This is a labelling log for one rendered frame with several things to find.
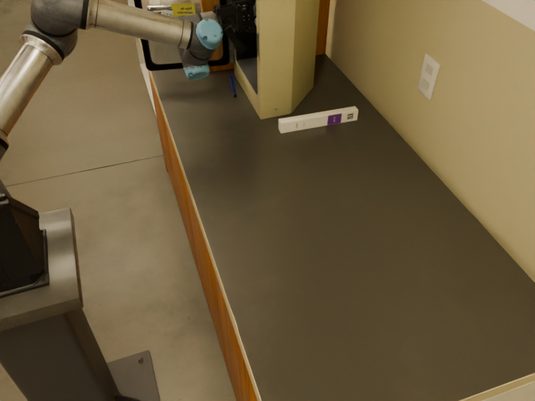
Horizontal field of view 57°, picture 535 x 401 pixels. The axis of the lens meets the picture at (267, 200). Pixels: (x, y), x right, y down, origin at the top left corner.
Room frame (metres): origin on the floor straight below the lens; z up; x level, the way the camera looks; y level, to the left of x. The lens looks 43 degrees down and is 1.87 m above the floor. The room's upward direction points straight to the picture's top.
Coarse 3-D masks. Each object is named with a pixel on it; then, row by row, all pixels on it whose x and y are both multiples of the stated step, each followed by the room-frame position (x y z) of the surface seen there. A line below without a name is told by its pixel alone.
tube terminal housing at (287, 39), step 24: (264, 0) 1.39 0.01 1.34; (288, 0) 1.42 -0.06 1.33; (312, 0) 1.54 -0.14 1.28; (264, 24) 1.39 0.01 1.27; (288, 24) 1.42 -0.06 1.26; (312, 24) 1.56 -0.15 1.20; (264, 48) 1.39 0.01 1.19; (288, 48) 1.42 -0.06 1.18; (312, 48) 1.57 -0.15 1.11; (240, 72) 1.60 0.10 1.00; (264, 72) 1.39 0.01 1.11; (288, 72) 1.42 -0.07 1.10; (312, 72) 1.58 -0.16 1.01; (264, 96) 1.39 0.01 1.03; (288, 96) 1.42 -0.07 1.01
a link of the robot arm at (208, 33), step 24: (48, 0) 1.22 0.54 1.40; (72, 0) 1.22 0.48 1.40; (96, 0) 1.25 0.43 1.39; (48, 24) 1.20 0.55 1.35; (72, 24) 1.21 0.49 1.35; (96, 24) 1.23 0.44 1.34; (120, 24) 1.24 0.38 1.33; (144, 24) 1.25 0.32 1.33; (168, 24) 1.28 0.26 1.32; (192, 24) 1.31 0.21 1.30; (216, 24) 1.31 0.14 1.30; (192, 48) 1.28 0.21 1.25; (216, 48) 1.30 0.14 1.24
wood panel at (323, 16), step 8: (320, 0) 1.85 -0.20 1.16; (328, 0) 1.87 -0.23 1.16; (320, 8) 1.86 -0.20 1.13; (328, 8) 1.87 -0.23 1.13; (320, 16) 1.86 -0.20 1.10; (328, 16) 1.87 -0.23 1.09; (320, 24) 1.86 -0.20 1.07; (320, 32) 1.86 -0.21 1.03; (320, 40) 1.86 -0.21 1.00; (320, 48) 1.86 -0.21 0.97; (232, 64) 1.74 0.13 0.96
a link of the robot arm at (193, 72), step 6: (180, 48) 1.39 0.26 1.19; (180, 54) 1.39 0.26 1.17; (186, 54) 1.34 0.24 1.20; (186, 60) 1.35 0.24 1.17; (192, 60) 1.33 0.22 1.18; (198, 60) 1.32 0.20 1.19; (204, 60) 1.33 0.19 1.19; (186, 66) 1.35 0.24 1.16; (192, 66) 1.34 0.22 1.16; (198, 66) 1.34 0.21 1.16; (204, 66) 1.34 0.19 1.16; (186, 72) 1.34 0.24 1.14; (192, 72) 1.33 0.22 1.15; (198, 72) 1.33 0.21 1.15; (204, 72) 1.34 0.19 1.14; (192, 78) 1.34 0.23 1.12; (198, 78) 1.36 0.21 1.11
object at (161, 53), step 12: (144, 0) 1.63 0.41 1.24; (156, 0) 1.64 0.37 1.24; (168, 0) 1.64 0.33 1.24; (180, 0) 1.65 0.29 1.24; (192, 0) 1.66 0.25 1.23; (204, 0) 1.66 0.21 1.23; (216, 0) 1.67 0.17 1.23; (156, 12) 1.64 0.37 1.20; (168, 12) 1.64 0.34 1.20; (180, 12) 1.65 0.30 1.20; (192, 12) 1.66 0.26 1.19; (204, 12) 1.66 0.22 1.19; (156, 48) 1.63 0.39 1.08; (168, 48) 1.64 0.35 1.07; (156, 60) 1.63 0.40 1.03; (168, 60) 1.64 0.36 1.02; (180, 60) 1.65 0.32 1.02
